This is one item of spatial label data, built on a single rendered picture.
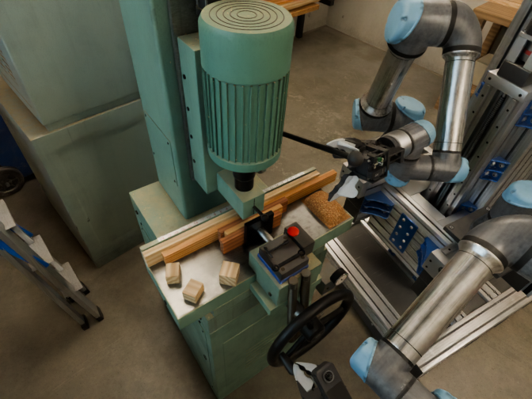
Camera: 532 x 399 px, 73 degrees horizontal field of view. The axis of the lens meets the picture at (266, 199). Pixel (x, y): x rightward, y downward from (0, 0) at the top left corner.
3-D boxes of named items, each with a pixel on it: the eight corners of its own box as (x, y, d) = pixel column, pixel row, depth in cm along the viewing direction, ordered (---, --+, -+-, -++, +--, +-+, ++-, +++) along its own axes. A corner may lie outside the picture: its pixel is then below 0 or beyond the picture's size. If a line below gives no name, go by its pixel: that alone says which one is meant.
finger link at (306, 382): (289, 385, 87) (313, 412, 79) (283, 367, 85) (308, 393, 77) (298, 378, 88) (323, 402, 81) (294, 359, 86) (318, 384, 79)
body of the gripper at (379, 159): (372, 157, 81) (406, 140, 86) (344, 146, 87) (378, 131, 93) (370, 186, 85) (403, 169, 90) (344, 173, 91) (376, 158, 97)
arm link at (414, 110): (419, 142, 138) (433, 112, 128) (384, 139, 138) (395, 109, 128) (412, 124, 146) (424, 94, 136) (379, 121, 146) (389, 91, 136)
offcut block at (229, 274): (223, 269, 97) (223, 260, 94) (239, 272, 96) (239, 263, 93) (219, 283, 94) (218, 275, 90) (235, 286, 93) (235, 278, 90)
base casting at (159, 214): (208, 336, 103) (206, 322, 97) (132, 209, 134) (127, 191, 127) (324, 263, 122) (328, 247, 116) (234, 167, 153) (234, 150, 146)
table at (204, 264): (196, 363, 86) (195, 354, 81) (146, 271, 102) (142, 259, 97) (372, 249, 111) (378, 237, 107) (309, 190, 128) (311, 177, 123)
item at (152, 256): (148, 267, 96) (144, 257, 92) (145, 262, 97) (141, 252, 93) (317, 184, 121) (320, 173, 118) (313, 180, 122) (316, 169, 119)
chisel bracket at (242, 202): (242, 224, 98) (243, 203, 92) (217, 192, 106) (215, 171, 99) (264, 213, 101) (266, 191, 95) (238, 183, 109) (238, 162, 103)
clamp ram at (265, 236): (258, 261, 98) (260, 242, 92) (243, 243, 102) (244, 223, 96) (284, 247, 102) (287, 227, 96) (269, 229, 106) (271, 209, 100)
